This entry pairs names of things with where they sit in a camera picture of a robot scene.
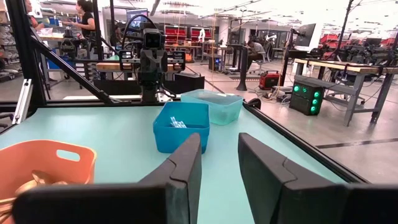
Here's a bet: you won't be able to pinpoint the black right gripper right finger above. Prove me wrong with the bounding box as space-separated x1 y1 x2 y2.
238 133 398 224

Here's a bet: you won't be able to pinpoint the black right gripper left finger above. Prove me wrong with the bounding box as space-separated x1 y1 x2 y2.
12 133 203 224

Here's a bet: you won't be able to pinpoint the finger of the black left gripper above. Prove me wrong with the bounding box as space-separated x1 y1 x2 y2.
154 51 168 80
140 51 155 80

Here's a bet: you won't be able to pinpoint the gold spoon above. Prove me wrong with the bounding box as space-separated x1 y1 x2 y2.
12 179 44 197
30 169 68 188
0 207 14 223
0 196 16 208

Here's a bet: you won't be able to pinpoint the black monitor on arm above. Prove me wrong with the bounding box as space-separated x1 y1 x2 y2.
294 22 317 48

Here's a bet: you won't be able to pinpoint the red storage shelf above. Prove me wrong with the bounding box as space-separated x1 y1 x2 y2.
164 25 189 46
190 26 213 43

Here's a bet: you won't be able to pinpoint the wooden top table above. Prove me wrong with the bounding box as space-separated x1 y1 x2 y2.
96 61 187 73

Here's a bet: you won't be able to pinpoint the blue-lit computer monitor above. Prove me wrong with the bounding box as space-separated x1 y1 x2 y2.
126 8 149 29

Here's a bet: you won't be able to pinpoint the light teal translucent bin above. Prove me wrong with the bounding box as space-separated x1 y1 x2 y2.
180 88 244 126

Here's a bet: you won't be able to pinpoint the person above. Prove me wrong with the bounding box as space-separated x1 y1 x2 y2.
247 39 267 72
24 0 46 32
63 0 96 40

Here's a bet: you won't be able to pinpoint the blue plastic bin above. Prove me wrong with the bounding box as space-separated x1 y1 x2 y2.
152 101 211 154

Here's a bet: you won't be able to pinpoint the green table mat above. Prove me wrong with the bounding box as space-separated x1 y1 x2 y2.
0 104 348 224

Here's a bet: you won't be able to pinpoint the red and black toolbox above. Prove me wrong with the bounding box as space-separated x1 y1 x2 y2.
258 70 282 91

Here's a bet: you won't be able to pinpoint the orange plastic bin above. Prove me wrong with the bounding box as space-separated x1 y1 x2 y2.
0 139 97 224

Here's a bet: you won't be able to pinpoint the black computer green lights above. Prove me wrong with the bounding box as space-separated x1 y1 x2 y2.
289 80 325 116

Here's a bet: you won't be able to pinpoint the grey workbench wooden top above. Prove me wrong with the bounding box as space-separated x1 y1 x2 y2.
293 57 398 127

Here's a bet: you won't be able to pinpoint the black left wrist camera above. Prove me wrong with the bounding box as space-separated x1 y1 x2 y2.
142 27 166 51

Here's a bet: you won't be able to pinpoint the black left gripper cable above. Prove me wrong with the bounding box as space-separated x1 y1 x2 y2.
121 14 158 52

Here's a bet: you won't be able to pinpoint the black pedestal stand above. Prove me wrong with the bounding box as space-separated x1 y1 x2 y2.
235 44 250 92

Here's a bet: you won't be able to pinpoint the black frame clamp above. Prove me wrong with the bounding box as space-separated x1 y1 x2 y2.
246 97 262 111

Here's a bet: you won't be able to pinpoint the silver aluminium bracket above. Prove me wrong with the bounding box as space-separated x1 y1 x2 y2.
11 78 34 125

